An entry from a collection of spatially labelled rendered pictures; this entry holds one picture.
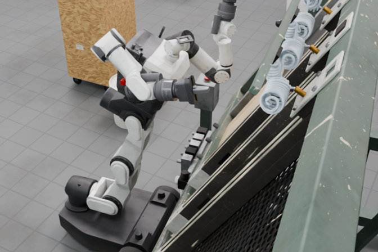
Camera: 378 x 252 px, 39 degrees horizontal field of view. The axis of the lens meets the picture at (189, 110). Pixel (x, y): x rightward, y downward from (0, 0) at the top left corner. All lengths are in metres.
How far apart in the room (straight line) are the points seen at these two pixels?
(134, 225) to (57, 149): 1.13
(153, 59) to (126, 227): 1.21
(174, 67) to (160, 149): 1.65
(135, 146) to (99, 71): 1.82
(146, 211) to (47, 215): 0.71
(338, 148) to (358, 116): 0.15
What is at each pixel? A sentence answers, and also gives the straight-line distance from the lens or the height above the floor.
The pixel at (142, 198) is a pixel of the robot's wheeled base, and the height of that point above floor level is 0.17.
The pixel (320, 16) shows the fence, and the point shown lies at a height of 1.55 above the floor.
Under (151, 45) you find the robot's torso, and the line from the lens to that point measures 2.55.
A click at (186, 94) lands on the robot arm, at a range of 2.07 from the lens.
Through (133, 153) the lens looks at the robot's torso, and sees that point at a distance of 2.92.
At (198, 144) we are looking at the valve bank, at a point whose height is 0.76.
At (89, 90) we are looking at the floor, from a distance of 4.77.
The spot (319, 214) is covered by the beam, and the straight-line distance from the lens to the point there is 0.94.
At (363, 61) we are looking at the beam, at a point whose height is 1.94.
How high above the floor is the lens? 2.63
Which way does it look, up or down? 36 degrees down
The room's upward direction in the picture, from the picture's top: 1 degrees clockwise
